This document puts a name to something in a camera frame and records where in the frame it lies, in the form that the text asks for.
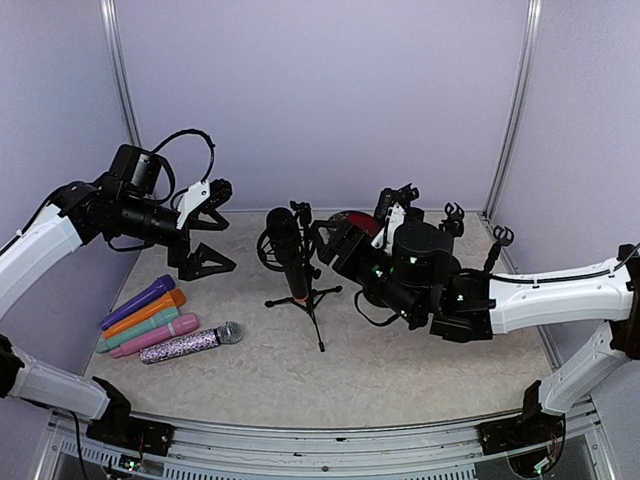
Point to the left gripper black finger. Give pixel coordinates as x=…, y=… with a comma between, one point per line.
x=204, y=262
x=217, y=223

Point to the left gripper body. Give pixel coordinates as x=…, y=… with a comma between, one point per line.
x=177, y=252

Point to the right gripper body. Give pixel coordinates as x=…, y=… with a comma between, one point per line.
x=352, y=267

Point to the black microphone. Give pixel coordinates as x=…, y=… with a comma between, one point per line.
x=284, y=238

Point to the purple microphone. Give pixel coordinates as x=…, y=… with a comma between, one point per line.
x=157, y=289

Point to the orange microphone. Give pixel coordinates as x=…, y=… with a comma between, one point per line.
x=174, y=298

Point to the black tripod mic stand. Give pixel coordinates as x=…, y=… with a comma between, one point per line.
x=303, y=214

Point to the pink microphone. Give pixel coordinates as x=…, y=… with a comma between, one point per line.
x=180, y=326

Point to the teal microphone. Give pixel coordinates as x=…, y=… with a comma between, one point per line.
x=162, y=318

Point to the glitter silver-head microphone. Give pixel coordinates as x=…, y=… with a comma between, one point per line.
x=229, y=333

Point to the tall black stand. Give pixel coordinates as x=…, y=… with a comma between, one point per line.
x=406, y=195

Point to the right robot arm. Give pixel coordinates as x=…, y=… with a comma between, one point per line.
x=406, y=265

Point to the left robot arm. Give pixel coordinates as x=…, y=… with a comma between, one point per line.
x=119, y=203

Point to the red floral round plate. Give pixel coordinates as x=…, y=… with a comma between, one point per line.
x=362, y=220

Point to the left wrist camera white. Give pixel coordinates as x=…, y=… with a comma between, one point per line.
x=195, y=195

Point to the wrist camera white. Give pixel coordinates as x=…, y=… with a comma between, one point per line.
x=195, y=195
x=384, y=238

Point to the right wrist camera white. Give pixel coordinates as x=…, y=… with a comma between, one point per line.
x=384, y=238

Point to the left aluminium corner post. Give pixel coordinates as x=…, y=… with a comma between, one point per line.
x=108, y=10

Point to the aluminium corner post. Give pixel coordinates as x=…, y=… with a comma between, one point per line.
x=108, y=10
x=525, y=66

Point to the right aluminium corner post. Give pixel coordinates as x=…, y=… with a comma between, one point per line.
x=525, y=66

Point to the aluminium front rail frame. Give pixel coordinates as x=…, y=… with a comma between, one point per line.
x=203, y=450

